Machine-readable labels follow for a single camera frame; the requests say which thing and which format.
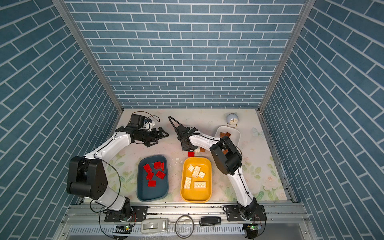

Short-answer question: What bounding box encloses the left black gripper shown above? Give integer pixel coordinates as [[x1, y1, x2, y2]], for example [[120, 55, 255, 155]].
[[137, 126, 169, 146]]

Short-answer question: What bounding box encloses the long white lego brick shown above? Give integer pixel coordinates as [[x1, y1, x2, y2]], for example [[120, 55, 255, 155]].
[[192, 166, 201, 178]]

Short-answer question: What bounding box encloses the red lego brick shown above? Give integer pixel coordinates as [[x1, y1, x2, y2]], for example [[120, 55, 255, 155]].
[[148, 180, 157, 188], [156, 171, 166, 180], [143, 164, 152, 173]]

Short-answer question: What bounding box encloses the long white lego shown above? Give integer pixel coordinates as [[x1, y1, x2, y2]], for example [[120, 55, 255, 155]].
[[194, 181, 207, 189]]

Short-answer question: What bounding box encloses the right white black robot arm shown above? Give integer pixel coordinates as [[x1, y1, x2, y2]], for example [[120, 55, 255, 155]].
[[169, 116, 266, 221]]

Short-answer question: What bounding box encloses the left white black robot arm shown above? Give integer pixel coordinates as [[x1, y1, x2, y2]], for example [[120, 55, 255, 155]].
[[67, 114, 169, 218]]

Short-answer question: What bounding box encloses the yellow plastic tray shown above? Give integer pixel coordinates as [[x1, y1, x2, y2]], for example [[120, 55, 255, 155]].
[[181, 157, 212, 204]]

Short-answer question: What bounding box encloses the white plastic tray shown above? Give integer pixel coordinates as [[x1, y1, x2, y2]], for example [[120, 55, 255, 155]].
[[215, 126, 241, 147]]

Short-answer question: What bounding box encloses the small grey globe ball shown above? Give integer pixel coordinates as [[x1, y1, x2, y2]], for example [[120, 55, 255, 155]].
[[227, 113, 239, 127]]

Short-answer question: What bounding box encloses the dark teal plastic tray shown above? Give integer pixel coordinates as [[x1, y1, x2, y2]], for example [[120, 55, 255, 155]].
[[137, 155, 169, 202]]

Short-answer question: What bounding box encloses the black cable loop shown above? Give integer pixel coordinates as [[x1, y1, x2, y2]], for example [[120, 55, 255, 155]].
[[174, 214, 195, 239]]

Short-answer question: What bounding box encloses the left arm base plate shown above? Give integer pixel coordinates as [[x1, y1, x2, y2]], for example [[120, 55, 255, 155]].
[[103, 206, 149, 223]]

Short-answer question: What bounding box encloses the black remote on rail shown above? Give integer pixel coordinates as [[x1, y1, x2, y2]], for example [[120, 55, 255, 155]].
[[199, 216, 222, 227]]

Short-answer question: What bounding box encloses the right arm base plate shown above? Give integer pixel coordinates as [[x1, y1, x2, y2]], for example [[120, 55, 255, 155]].
[[223, 204, 267, 222]]

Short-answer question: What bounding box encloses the grey box on rail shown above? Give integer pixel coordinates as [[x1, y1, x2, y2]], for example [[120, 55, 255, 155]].
[[140, 218, 169, 234]]

